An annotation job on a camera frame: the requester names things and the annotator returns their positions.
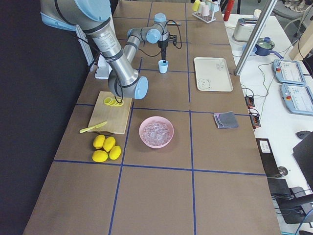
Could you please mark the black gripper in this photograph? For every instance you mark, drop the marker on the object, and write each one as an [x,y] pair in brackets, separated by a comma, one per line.
[162,45]

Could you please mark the light blue cup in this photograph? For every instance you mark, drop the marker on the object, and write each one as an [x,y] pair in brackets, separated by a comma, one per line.
[163,66]

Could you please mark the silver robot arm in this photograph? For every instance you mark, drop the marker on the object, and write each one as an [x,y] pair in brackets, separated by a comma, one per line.
[93,17]

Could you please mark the yellow cup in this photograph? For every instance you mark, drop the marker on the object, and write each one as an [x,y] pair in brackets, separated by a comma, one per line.
[196,5]

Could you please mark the white cup rack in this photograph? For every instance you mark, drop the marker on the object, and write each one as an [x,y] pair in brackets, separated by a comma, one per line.
[214,7]

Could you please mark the pink cup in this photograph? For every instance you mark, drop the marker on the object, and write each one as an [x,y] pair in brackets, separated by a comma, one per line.
[205,10]

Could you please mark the pink bowl of ice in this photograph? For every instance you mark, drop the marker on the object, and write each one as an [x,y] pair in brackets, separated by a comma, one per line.
[156,131]

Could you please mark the steel muddler black tip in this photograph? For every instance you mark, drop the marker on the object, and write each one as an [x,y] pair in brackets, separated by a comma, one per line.
[174,23]

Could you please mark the cream bear tray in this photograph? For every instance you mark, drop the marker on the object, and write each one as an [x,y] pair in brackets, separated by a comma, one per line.
[212,74]

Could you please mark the lemon slices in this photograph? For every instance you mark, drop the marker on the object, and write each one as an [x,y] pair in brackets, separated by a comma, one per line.
[113,102]

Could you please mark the red bottle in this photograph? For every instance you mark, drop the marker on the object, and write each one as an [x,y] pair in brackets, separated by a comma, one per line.
[228,8]

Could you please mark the wooden cutting board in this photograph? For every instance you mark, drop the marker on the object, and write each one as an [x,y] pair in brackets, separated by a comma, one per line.
[116,117]

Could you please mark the silver toaster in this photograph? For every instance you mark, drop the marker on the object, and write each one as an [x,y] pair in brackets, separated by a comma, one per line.
[244,28]

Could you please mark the yellow plastic knife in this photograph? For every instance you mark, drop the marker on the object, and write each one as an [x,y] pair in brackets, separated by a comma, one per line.
[92,127]

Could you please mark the grey folded cloth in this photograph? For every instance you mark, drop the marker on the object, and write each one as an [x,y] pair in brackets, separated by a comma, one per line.
[226,120]

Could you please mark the blue saucepan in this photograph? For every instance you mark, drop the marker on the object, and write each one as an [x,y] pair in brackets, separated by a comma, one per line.
[265,47]

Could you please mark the black orange usb hub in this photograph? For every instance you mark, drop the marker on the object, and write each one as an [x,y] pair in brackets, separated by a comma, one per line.
[250,101]
[255,120]

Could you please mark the teach pendant tablet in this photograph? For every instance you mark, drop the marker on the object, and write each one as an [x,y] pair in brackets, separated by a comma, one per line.
[297,98]
[286,71]

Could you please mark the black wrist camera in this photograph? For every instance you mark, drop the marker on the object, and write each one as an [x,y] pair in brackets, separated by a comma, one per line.
[173,39]

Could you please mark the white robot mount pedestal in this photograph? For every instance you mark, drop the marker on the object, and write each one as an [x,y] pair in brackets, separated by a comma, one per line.
[103,69]

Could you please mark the aluminium frame post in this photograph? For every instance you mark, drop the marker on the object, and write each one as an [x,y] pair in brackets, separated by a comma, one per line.
[256,33]

